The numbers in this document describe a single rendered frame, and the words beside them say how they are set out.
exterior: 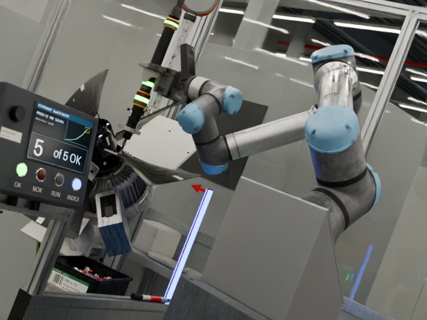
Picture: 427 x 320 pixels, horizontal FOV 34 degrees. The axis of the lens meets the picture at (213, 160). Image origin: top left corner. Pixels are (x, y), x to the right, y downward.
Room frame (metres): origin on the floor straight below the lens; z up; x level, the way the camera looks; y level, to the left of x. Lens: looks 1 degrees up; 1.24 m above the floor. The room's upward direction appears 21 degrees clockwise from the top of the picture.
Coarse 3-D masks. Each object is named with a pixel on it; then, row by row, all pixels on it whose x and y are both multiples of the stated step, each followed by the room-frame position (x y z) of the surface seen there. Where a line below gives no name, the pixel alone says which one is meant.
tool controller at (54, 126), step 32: (0, 96) 1.24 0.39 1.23; (32, 96) 1.30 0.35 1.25; (0, 128) 1.24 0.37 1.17; (32, 128) 1.30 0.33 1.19; (64, 128) 1.37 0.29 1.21; (96, 128) 1.45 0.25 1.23; (0, 160) 1.24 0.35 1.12; (32, 160) 1.31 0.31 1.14; (64, 160) 1.38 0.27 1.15; (0, 192) 1.31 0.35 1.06; (32, 192) 1.31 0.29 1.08; (64, 192) 1.38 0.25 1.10
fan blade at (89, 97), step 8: (104, 72) 2.41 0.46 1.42; (88, 80) 2.45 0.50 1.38; (96, 80) 2.41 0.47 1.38; (104, 80) 2.37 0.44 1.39; (80, 88) 2.46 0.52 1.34; (88, 88) 2.41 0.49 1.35; (96, 88) 2.37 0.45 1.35; (72, 96) 2.47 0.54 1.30; (80, 96) 2.43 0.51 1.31; (88, 96) 2.37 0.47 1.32; (96, 96) 2.34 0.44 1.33; (72, 104) 2.44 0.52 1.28; (80, 104) 2.40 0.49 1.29; (88, 104) 2.34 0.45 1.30; (96, 104) 2.30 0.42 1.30; (88, 112) 2.32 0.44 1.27; (96, 112) 2.28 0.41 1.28
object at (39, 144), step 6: (30, 138) 1.30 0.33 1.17; (36, 138) 1.31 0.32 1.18; (42, 138) 1.32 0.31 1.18; (48, 138) 1.34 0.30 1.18; (30, 144) 1.30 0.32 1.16; (36, 144) 1.31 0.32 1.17; (42, 144) 1.32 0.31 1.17; (48, 144) 1.34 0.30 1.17; (30, 150) 1.30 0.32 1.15; (36, 150) 1.31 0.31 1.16; (42, 150) 1.32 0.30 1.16; (30, 156) 1.30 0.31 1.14; (36, 156) 1.31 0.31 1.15; (42, 156) 1.32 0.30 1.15
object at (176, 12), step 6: (180, 0) 2.14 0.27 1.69; (174, 6) 2.14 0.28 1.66; (180, 6) 2.15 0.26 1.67; (174, 12) 2.14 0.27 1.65; (180, 12) 2.14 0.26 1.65; (174, 18) 2.17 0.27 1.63; (132, 108) 2.14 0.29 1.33; (138, 108) 2.14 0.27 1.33; (132, 114) 2.14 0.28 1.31; (138, 114) 2.14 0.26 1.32; (132, 120) 2.14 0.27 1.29; (138, 120) 2.14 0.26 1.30; (132, 126) 2.14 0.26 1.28; (126, 132) 2.14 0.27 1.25; (126, 138) 2.14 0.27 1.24
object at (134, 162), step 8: (128, 160) 2.05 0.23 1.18; (136, 160) 2.07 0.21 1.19; (136, 168) 2.00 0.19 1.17; (144, 168) 2.01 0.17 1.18; (152, 168) 2.03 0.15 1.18; (160, 168) 2.05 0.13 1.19; (144, 176) 1.96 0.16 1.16; (152, 176) 1.98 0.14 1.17; (160, 176) 1.99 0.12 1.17; (168, 176) 2.00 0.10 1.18; (184, 176) 2.04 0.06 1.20; (192, 176) 2.05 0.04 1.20; (152, 184) 1.93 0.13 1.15; (160, 184) 1.94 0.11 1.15
